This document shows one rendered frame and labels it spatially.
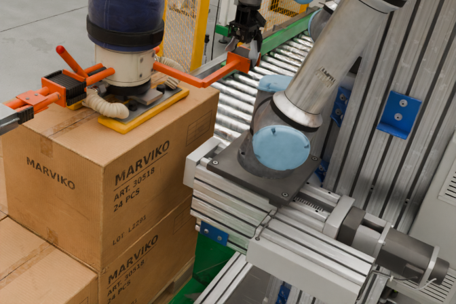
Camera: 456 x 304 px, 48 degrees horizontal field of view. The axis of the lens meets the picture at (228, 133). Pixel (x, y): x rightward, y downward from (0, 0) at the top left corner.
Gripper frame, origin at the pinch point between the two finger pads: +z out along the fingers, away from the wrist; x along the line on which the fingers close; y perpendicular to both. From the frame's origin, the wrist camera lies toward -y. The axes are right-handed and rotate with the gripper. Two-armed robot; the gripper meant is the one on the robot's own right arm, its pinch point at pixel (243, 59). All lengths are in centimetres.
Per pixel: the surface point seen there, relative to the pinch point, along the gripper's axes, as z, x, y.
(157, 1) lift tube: -21.6, -15.7, 29.3
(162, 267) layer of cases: 80, -6, 27
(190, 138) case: 25.8, -6.2, 17.9
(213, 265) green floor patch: 108, -2, -10
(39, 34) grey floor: 107, -247, -139
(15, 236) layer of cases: 53, -38, 66
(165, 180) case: 36.2, -6.5, 30.3
